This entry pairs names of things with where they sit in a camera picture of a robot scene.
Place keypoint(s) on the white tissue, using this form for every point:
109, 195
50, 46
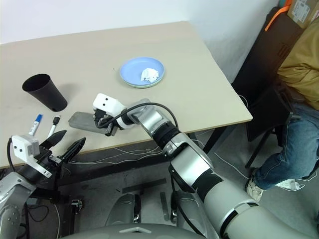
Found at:
149, 74

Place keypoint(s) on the short grey floor strip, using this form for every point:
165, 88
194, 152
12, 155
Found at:
163, 206

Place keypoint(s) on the blue capped white marker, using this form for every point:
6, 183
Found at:
35, 125

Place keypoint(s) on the light blue plate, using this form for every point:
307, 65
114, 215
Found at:
134, 72

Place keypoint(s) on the black capped white marker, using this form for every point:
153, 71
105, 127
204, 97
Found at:
53, 125

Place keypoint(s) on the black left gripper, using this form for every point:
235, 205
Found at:
51, 160

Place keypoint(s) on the grey robot torso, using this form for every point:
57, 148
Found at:
134, 231

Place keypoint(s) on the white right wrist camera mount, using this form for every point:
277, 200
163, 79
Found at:
111, 103

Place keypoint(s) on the grey robot leg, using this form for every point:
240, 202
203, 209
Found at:
189, 214
124, 209

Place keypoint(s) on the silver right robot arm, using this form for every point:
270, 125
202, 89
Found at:
189, 159

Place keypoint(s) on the black plastic cup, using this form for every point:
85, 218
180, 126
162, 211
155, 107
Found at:
47, 97

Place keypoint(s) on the grey glasses case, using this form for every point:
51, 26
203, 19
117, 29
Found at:
79, 122

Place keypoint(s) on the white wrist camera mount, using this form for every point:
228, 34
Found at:
111, 103
21, 147

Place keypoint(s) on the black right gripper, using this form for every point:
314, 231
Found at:
103, 119

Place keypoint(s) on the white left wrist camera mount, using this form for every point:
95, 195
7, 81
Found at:
21, 147

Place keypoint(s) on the grey robot left leg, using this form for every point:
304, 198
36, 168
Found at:
124, 209

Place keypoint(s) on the brown cardboard box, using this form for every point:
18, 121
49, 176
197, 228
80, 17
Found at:
299, 12

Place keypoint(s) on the long grey floor strip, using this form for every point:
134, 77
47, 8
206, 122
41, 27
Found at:
144, 186

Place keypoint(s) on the person in yellow shirt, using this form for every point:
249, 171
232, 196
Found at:
299, 62

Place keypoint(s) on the black chair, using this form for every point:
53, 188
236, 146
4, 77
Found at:
259, 74

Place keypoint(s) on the grey robot right leg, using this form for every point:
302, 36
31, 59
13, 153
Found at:
189, 214

